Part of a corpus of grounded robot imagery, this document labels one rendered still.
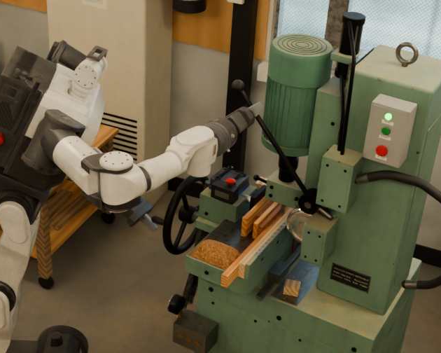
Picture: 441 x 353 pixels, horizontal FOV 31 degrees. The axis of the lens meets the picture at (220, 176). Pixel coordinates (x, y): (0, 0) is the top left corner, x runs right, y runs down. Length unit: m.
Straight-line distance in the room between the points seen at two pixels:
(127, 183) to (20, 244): 0.71
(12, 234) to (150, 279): 1.33
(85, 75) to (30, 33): 2.19
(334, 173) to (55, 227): 1.87
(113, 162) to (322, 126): 0.63
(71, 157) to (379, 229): 0.86
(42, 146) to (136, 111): 1.77
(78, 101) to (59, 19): 1.64
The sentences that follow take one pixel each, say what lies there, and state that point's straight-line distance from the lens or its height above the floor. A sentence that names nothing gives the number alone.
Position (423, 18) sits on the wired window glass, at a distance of 3.57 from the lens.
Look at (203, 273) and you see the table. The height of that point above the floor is 0.86.
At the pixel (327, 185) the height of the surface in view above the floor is 1.22.
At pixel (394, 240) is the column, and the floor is 1.07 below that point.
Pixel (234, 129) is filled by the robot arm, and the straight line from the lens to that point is 2.10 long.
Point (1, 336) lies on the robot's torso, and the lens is 2.78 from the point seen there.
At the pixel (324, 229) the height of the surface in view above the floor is 1.08.
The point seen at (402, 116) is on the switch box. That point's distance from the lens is 1.99.
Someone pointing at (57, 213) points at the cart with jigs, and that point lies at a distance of 3.78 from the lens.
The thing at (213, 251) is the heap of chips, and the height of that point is 0.93.
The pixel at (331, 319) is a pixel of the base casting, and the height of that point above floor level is 0.80.
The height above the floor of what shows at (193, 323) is 0.62.
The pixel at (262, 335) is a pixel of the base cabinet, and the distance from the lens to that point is 2.49.
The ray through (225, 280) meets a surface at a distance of 2.23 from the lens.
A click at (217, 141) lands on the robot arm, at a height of 1.34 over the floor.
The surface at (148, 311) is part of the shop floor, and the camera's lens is 3.52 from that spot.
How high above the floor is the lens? 2.33
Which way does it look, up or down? 32 degrees down
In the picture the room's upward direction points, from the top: 4 degrees clockwise
